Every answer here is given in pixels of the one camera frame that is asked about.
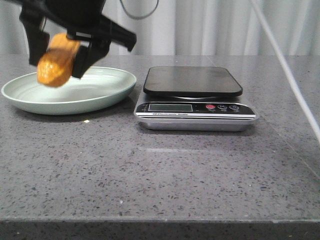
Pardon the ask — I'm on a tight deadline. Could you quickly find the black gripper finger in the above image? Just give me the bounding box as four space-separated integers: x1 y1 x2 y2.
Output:
71 40 111 79
20 16 50 66

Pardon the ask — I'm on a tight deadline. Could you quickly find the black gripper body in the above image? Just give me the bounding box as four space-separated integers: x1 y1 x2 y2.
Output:
19 0 137 52

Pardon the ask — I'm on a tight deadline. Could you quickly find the orange corn cob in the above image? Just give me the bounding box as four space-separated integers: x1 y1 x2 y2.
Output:
37 33 81 88

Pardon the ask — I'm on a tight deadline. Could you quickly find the pale green plate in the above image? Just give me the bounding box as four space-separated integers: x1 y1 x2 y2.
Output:
1 66 137 115

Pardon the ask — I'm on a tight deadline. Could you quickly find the white curtain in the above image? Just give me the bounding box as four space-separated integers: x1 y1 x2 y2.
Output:
0 0 320 57

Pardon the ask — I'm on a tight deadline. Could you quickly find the black silver kitchen scale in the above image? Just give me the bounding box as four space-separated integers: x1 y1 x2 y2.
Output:
134 66 259 132

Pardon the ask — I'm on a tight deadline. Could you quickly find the grey looped cable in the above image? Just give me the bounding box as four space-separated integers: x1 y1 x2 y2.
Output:
118 0 160 20

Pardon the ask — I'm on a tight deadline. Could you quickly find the white cable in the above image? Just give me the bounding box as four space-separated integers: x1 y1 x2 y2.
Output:
249 0 320 142

